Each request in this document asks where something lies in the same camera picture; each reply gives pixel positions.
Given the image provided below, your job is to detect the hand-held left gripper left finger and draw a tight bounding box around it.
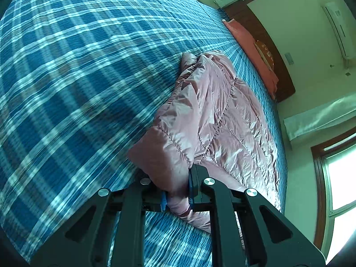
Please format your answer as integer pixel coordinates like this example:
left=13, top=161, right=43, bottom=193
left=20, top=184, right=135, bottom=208
left=30, top=176, right=168, bottom=267

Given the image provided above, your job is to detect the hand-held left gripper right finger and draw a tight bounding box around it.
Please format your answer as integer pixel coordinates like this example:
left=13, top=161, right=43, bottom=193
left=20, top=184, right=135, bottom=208
left=188, top=164, right=326, bottom=267

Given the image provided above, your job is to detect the pink puffer jacket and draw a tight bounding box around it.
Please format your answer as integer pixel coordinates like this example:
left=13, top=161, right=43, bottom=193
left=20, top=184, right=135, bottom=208
left=128, top=50, right=282, bottom=248

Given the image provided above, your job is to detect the wooden headboard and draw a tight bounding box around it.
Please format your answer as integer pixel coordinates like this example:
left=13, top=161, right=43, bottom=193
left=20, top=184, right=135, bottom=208
left=222, top=3, right=296, bottom=103

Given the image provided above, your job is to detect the wooden framed window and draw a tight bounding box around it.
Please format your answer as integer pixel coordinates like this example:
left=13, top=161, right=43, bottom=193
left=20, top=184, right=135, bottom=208
left=311, top=136, right=356, bottom=261

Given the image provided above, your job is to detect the brown patterned cushion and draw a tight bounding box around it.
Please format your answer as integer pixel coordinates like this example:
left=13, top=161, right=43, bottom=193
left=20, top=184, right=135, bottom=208
left=254, top=40, right=276, bottom=72

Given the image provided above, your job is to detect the orange pillow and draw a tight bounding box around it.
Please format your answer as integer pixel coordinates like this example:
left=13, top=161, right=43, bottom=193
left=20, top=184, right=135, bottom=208
left=224, top=19, right=280, bottom=100

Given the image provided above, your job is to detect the bed with blue plaid sheet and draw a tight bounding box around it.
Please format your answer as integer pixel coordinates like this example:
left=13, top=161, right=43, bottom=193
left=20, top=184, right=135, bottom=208
left=0, top=0, right=287, bottom=267

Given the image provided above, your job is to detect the white air conditioner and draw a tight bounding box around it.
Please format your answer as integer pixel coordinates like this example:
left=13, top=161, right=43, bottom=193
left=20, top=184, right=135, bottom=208
left=322, top=2, right=356, bottom=59

